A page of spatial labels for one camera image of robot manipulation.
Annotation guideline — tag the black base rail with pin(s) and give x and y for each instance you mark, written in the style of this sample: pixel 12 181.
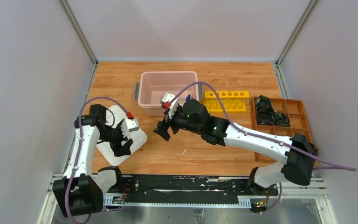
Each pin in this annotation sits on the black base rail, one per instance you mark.
pixel 189 191

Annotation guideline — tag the wooden compartment tray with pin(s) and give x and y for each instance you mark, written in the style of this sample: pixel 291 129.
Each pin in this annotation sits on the wooden compartment tray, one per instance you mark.
pixel 293 110

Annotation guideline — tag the yellow test tube rack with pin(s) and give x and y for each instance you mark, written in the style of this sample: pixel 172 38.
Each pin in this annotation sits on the yellow test tube rack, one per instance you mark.
pixel 233 101

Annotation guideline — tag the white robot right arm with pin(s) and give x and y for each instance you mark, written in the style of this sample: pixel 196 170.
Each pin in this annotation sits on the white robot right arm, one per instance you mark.
pixel 294 156

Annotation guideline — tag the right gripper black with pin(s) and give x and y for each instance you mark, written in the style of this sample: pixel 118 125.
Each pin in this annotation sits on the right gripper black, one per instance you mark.
pixel 163 126

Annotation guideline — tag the grey bin handle clip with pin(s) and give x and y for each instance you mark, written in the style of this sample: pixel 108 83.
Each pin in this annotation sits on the grey bin handle clip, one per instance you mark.
pixel 136 91
pixel 201 91

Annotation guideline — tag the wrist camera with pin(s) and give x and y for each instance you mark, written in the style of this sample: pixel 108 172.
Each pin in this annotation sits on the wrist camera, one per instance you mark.
pixel 128 126
pixel 170 103

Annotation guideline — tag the white bin lid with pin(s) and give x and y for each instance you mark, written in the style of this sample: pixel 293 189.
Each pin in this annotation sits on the white bin lid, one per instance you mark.
pixel 114 115

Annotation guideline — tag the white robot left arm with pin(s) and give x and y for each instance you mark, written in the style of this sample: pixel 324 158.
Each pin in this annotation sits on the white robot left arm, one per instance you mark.
pixel 78 192

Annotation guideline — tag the pink plastic bin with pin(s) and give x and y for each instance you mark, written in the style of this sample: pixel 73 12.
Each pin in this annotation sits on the pink plastic bin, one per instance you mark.
pixel 155 84

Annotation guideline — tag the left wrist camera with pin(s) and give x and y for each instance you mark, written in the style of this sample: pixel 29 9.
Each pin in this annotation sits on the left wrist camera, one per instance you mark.
pixel 128 126

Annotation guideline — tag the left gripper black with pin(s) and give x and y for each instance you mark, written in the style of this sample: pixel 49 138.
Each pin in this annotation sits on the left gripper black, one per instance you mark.
pixel 117 136

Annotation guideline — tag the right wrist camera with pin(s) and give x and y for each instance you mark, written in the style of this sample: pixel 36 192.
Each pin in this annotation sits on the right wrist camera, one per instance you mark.
pixel 170 103

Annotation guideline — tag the left grey bin handle clip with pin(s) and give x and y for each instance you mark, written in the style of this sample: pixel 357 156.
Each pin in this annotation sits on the left grey bin handle clip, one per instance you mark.
pixel 136 91

